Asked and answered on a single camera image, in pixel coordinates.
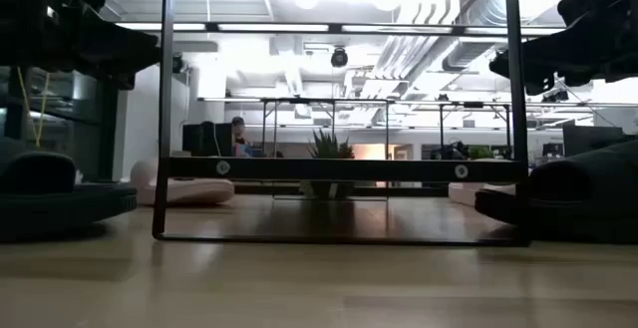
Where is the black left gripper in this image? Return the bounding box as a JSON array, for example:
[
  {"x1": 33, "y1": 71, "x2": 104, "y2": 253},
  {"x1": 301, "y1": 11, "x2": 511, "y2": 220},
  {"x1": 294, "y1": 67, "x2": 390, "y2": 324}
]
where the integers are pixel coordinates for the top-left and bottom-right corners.
[{"x1": 0, "y1": 0, "x2": 161, "y2": 91}]

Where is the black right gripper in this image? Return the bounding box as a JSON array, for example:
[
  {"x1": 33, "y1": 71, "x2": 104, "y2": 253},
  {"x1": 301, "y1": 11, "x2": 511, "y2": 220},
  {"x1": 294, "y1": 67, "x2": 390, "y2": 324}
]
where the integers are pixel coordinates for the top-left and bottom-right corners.
[{"x1": 488, "y1": 0, "x2": 638, "y2": 97}]

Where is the black rubber slide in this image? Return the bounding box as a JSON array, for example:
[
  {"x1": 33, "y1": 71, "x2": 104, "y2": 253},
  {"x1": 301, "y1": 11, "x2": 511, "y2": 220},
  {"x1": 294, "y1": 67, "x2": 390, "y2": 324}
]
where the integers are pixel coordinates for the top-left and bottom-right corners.
[
  {"x1": 474, "y1": 140, "x2": 638, "y2": 245},
  {"x1": 0, "y1": 136, "x2": 139, "y2": 243}
]

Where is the pink rubber slide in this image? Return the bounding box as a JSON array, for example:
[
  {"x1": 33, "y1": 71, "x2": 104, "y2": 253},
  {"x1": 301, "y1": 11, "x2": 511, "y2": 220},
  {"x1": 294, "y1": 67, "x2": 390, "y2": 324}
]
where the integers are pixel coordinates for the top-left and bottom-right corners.
[
  {"x1": 448, "y1": 181, "x2": 519, "y2": 207},
  {"x1": 130, "y1": 157, "x2": 235, "y2": 206}
]

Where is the black computer monitor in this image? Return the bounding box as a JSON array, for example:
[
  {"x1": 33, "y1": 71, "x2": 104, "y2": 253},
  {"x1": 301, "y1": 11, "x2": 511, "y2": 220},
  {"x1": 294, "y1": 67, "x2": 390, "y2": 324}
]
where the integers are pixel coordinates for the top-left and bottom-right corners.
[
  {"x1": 562, "y1": 124, "x2": 625, "y2": 158},
  {"x1": 181, "y1": 121, "x2": 234, "y2": 159}
]

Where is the person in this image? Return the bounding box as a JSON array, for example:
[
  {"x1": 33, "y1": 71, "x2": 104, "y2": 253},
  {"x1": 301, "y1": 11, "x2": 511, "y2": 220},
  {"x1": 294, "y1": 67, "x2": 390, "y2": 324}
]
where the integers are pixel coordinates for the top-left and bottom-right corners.
[{"x1": 229, "y1": 116, "x2": 265, "y2": 159}]

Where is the long ceiling light strip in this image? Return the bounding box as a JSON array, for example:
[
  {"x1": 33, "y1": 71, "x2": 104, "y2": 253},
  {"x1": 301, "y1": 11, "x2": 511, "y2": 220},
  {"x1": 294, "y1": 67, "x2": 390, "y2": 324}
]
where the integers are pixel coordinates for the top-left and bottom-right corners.
[{"x1": 114, "y1": 21, "x2": 567, "y2": 36}]

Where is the potted green succulent plant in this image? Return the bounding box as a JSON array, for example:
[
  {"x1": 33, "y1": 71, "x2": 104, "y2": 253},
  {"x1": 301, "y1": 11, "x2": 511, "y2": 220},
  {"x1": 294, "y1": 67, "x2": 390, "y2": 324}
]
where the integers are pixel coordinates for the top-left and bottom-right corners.
[{"x1": 298, "y1": 128, "x2": 358, "y2": 200}]

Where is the yellow cable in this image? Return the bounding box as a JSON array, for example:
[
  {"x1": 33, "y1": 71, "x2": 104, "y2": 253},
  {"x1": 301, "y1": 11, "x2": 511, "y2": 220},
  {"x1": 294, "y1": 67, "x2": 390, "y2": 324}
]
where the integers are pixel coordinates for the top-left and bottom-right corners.
[{"x1": 16, "y1": 66, "x2": 51, "y2": 149}]

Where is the black metal rack frame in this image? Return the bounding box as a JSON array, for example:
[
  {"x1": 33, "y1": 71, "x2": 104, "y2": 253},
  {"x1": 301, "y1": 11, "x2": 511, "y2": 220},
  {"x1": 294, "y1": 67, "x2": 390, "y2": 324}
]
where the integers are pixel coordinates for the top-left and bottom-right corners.
[{"x1": 152, "y1": 0, "x2": 530, "y2": 247}]

